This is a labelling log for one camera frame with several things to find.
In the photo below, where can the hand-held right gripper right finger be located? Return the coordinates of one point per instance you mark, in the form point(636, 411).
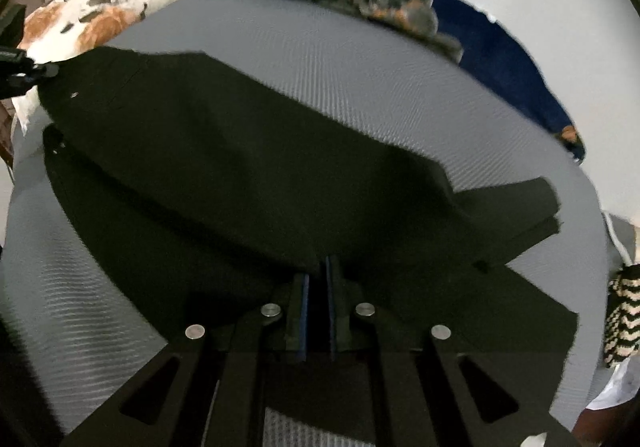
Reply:
point(331, 317)

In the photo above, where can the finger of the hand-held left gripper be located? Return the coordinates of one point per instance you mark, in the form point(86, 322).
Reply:
point(42, 69)

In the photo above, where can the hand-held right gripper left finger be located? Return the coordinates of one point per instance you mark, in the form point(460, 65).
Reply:
point(301, 317)

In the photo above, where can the black pants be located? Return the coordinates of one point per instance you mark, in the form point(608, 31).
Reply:
point(225, 152)

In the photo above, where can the grey honeycomb mattress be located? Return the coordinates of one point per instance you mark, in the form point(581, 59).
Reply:
point(350, 57)

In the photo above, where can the white fabric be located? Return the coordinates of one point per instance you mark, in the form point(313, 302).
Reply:
point(612, 387)

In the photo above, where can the black cream zigzag knit cloth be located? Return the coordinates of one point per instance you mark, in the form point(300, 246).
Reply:
point(622, 312)

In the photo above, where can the grey cloth with white trim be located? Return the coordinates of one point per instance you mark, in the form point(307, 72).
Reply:
point(622, 232)

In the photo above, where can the blue floral blanket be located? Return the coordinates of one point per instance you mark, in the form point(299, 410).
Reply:
point(500, 62)

